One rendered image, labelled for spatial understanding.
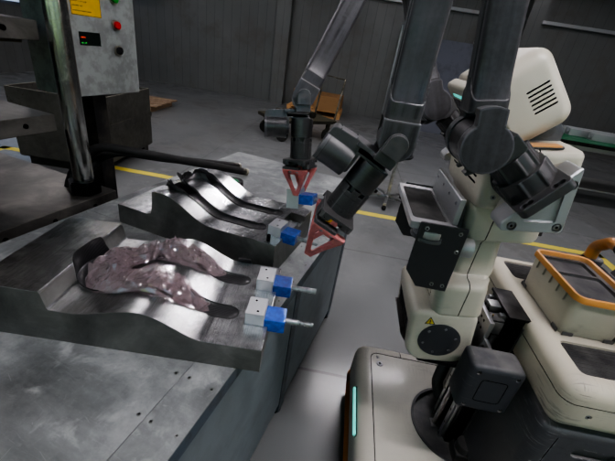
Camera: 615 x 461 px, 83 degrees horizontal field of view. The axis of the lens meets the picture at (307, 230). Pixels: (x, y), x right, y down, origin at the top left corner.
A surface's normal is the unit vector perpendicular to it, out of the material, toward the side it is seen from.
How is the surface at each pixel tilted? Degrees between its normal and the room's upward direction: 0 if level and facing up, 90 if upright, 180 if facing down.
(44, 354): 0
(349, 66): 90
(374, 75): 90
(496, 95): 75
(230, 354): 90
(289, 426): 0
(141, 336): 90
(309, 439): 0
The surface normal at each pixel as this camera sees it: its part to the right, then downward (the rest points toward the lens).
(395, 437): 0.14, -0.87
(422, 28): -0.18, 0.44
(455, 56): -0.09, 0.22
